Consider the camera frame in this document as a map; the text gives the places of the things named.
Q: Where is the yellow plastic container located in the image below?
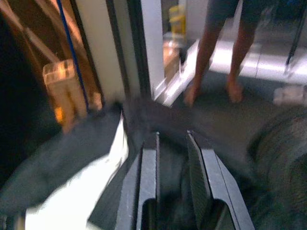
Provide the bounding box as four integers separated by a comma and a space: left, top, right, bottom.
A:
169, 6, 187, 34

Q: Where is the dark floor mat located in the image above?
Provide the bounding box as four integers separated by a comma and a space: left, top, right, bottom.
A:
122, 71, 307, 192

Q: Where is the cardboard box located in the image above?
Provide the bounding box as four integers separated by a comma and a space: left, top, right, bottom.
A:
163, 40, 180, 82

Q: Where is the person in dark shorts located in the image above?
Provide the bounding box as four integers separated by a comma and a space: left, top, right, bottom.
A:
184, 0, 267, 107

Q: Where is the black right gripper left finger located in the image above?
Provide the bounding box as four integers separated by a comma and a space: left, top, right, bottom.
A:
114, 131, 161, 230

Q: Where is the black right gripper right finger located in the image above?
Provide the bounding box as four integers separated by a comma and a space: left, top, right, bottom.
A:
187, 130, 255, 230

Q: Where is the beige sandal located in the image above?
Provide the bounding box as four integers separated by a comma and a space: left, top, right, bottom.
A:
273, 85, 307, 106

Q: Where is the brown wooden plank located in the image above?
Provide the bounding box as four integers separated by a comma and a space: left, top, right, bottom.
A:
0, 0, 104, 113

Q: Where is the black garment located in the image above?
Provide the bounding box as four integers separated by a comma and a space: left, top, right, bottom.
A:
0, 105, 125, 216

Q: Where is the sliding door frame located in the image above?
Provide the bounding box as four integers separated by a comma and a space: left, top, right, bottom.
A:
71, 0, 201, 108

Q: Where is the black floor fan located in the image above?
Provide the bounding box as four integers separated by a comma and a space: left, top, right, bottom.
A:
248, 112, 307, 230

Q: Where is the blue pole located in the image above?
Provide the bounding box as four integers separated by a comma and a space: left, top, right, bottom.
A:
57, 0, 89, 108

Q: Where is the white garment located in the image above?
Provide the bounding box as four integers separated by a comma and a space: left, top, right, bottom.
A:
24, 115, 130, 230

